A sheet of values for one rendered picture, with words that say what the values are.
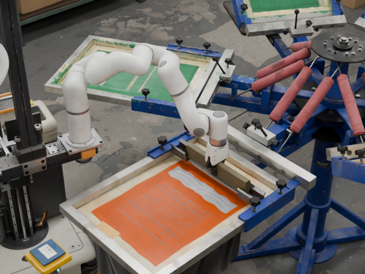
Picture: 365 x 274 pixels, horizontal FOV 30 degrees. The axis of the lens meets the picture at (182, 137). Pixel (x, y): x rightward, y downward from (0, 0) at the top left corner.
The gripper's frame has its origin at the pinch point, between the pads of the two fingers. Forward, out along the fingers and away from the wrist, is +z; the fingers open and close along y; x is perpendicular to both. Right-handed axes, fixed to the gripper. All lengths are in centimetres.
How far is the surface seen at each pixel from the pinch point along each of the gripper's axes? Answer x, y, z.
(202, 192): 1.8, 10.4, 5.5
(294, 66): -14, -66, -19
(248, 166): 5.5, -14.3, 2.6
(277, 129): 0.5, -39.1, -2.3
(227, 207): 15.8, 9.6, 5.4
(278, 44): -66, -119, 9
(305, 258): 13, -59, 86
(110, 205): -18.0, 44.2, 5.7
